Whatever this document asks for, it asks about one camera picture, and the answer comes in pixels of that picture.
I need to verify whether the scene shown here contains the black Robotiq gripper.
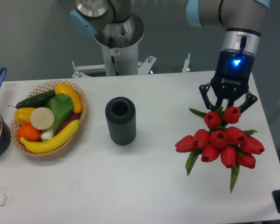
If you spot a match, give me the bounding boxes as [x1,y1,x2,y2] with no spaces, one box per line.
[199,51,258,112]

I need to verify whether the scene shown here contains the red tulip bouquet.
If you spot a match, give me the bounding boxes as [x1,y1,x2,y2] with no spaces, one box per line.
[175,106,265,191]

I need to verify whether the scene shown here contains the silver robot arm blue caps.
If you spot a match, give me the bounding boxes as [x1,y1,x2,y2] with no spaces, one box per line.
[70,0,270,112]

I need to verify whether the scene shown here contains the dark grey ribbed vase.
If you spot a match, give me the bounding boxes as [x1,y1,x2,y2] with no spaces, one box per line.
[105,97,136,146]

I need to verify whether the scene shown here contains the purple eggplant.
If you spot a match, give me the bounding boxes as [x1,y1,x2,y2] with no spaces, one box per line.
[56,113,80,134]

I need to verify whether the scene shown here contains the yellow squash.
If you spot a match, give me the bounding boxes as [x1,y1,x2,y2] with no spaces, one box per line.
[55,83,83,113]

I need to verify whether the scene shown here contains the green bok choy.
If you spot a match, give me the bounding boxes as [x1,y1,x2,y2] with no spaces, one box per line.
[41,93,73,141]

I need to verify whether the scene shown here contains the yellow banana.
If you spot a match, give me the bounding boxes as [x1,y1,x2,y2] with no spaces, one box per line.
[20,119,80,154]

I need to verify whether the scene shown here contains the woven wicker basket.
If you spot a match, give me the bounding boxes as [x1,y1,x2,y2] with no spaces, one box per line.
[10,80,87,157]

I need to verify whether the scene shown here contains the beige round disc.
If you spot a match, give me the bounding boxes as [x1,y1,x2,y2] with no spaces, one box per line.
[30,107,55,130]

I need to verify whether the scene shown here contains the green cucumber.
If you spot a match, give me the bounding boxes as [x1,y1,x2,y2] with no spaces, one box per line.
[10,91,56,109]

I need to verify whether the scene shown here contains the orange fruit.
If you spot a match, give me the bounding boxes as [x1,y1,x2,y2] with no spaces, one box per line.
[17,124,41,142]

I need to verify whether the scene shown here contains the yellow bell pepper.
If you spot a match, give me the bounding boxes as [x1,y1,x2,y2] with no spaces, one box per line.
[14,107,35,126]

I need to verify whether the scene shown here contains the white metal base frame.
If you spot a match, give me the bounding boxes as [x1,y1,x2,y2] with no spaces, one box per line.
[71,53,191,78]

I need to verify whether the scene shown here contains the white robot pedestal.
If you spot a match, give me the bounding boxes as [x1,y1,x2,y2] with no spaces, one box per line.
[101,43,138,77]

